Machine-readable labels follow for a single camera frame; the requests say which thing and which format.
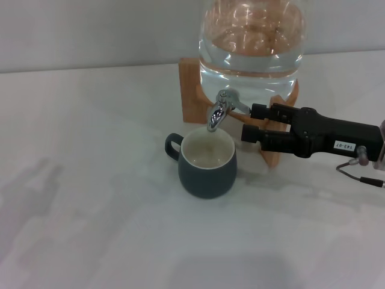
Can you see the dark cup with white interior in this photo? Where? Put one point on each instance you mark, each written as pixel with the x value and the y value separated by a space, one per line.
pixel 207 180

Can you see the wooden jar stand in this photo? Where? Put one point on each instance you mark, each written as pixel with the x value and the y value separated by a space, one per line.
pixel 189 99

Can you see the clear glass water jar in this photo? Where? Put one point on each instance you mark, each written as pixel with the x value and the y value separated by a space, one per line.
pixel 252 63

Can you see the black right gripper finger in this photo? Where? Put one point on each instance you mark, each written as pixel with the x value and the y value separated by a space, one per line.
pixel 273 140
pixel 270 113

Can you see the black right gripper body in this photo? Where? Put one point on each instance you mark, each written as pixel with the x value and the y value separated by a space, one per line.
pixel 331 135

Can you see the chrome faucet with lever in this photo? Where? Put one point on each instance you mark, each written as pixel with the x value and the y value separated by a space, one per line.
pixel 216 116

